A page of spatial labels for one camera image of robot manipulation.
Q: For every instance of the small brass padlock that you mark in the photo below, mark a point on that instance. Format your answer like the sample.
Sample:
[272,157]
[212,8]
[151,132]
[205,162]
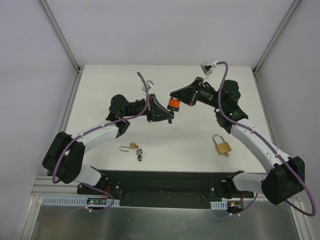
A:
[132,146]

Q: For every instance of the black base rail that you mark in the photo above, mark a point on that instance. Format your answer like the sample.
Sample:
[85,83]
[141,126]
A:
[161,189]

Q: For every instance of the left aluminium frame post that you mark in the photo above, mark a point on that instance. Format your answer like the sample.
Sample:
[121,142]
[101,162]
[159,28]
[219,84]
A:
[44,5]

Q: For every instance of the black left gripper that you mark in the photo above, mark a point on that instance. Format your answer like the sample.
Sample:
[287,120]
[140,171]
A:
[149,108]

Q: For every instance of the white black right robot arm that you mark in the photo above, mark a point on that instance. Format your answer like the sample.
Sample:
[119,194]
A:
[284,175]

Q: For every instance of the right white cable duct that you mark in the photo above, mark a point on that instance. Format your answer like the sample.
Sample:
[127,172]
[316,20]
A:
[219,205]

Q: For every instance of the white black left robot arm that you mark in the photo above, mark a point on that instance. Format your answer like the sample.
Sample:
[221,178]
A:
[64,158]

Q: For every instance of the left white cable duct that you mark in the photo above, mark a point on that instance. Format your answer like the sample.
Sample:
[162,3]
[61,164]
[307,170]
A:
[91,202]

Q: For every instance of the right aluminium frame post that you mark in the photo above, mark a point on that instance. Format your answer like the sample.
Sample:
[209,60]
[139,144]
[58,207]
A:
[293,7]

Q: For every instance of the large brass padlock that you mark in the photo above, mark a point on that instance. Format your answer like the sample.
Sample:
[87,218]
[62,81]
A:
[223,148]

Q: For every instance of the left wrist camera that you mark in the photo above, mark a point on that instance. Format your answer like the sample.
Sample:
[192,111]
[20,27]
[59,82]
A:
[149,84]

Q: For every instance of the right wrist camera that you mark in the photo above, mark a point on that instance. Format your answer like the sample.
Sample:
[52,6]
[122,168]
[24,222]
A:
[207,67]

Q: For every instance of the aluminium frame post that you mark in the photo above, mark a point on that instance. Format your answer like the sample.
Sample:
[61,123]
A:
[44,5]
[293,7]

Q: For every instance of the panda keychain charm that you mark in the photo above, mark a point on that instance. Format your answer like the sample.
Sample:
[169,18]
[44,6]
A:
[139,153]

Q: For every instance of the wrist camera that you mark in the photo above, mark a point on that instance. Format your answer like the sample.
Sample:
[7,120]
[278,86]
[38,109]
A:
[207,67]
[149,84]

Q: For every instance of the white cable duct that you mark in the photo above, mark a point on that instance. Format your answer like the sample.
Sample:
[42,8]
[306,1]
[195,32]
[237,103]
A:
[91,202]
[219,205]

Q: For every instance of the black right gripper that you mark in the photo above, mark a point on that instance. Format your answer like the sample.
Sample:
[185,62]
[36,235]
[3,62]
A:
[195,90]

